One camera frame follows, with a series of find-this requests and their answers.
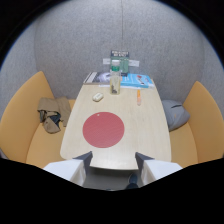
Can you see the green standing sign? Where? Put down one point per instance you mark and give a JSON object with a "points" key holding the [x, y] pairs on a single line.
{"points": [[120, 61]]}

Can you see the blue book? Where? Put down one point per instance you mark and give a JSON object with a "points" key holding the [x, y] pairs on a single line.
{"points": [[137, 80]]}

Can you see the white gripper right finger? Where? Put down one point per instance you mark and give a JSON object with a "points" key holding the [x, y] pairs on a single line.
{"points": [[156, 168]]}

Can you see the dark cover magazine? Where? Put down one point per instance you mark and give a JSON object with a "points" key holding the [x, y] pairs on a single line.
{"points": [[97, 77]]}

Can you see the orange booth sofa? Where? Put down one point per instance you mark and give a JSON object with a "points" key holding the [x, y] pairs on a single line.
{"points": [[30, 123]]}

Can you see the clear plastic water bottle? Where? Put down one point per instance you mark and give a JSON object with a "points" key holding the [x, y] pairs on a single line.
{"points": [[115, 77]]}

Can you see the round red silicone mat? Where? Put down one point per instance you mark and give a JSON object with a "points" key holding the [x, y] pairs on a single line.
{"points": [[103, 129]]}

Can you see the orange pen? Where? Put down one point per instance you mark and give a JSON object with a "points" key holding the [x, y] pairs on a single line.
{"points": [[138, 97]]}

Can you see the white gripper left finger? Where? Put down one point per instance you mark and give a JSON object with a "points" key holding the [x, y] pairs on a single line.
{"points": [[68, 168]]}

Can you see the grey bag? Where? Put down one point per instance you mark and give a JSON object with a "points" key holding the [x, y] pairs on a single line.
{"points": [[174, 114]]}

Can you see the khaki jacket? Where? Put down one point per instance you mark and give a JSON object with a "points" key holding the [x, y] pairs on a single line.
{"points": [[53, 113]]}

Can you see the white eraser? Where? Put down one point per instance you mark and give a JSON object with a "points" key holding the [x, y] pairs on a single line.
{"points": [[97, 96]]}

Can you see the black shoe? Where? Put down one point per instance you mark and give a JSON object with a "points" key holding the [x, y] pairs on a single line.
{"points": [[132, 181]]}

